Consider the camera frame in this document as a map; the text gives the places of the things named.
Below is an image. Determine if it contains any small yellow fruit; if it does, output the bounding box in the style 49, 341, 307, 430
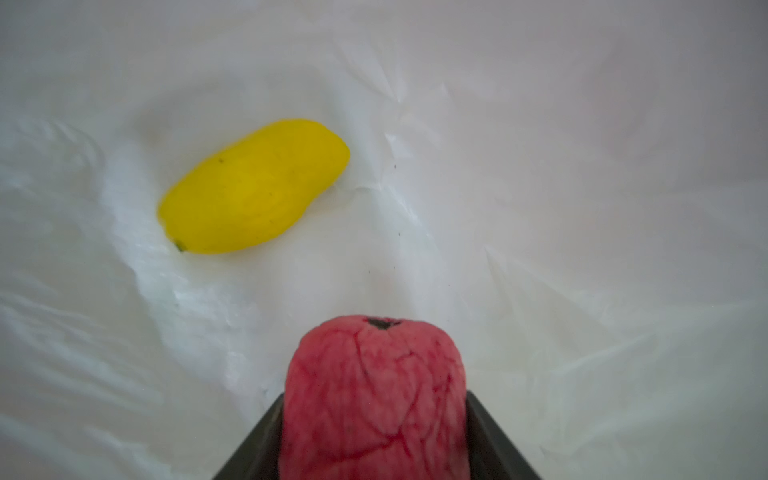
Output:
157, 119, 350, 255

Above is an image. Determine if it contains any red fruit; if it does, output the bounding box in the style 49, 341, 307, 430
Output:
278, 315, 471, 479

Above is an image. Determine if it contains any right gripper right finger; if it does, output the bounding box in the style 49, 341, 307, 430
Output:
466, 391, 540, 480

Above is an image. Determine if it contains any white plastic bag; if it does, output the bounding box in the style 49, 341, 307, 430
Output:
1, 1, 767, 479

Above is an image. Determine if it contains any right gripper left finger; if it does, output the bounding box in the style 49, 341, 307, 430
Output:
212, 394, 284, 480

